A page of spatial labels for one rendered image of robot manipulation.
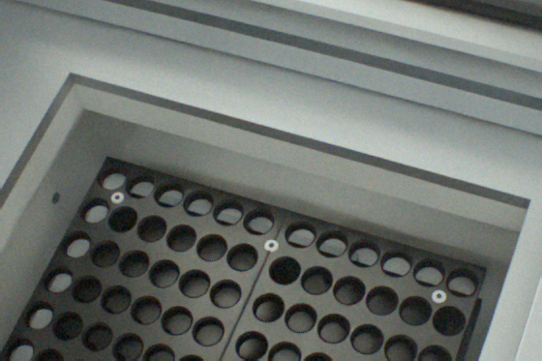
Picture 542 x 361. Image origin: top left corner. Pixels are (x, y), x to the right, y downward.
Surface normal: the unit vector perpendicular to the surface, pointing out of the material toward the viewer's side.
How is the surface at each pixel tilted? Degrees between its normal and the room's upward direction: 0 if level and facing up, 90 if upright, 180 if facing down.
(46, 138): 90
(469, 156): 0
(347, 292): 0
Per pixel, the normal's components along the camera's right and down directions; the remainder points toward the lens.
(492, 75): -0.37, 0.80
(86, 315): -0.11, -0.54
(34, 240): 0.92, 0.26
